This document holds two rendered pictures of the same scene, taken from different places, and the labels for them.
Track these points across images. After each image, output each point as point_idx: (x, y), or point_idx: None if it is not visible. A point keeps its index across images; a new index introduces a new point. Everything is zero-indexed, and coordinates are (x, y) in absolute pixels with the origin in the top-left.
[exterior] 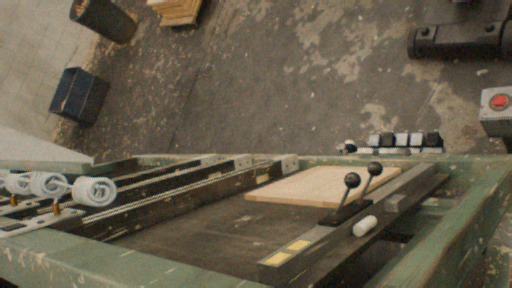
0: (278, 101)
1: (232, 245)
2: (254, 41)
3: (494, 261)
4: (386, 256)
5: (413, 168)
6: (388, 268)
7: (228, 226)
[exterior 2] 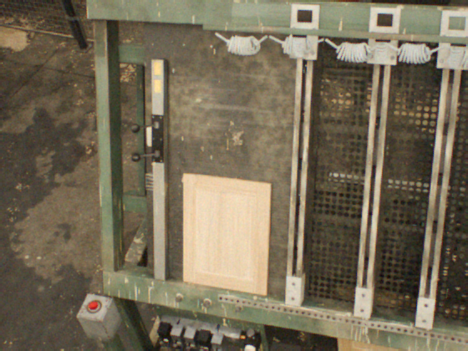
0: None
1: (210, 93)
2: None
3: (145, 234)
4: (294, 348)
5: (163, 258)
6: (139, 116)
7: (236, 120)
